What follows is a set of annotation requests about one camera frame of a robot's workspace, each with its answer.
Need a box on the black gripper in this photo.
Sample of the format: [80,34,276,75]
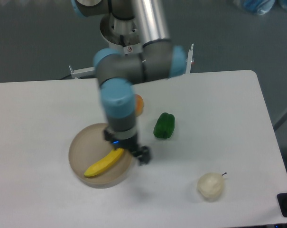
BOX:
[103,127,151,166]

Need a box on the yellow toy banana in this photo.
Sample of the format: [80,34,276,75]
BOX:
[84,148,124,178]

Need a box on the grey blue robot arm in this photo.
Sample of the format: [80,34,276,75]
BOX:
[70,0,186,164]

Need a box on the beige round plate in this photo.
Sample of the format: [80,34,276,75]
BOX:
[68,123,135,189]

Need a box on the green bell pepper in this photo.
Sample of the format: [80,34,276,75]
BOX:
[153,112,175,139]

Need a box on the orange knotted bread roll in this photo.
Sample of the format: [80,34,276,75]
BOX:
[135,94,144,117]

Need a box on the white toy pear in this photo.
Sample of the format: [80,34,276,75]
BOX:
[197,172,226,201]

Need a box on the white right frame bracket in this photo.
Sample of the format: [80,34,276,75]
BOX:
[185,43,194,74]

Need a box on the white frame bracket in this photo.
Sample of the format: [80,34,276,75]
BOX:
[185,43,194,74]
[69,65,96,79]

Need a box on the white left frame bracket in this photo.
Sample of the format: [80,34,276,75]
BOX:
[69,65,96,79]

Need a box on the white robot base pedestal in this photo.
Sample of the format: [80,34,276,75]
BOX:
[100,14,142,55]

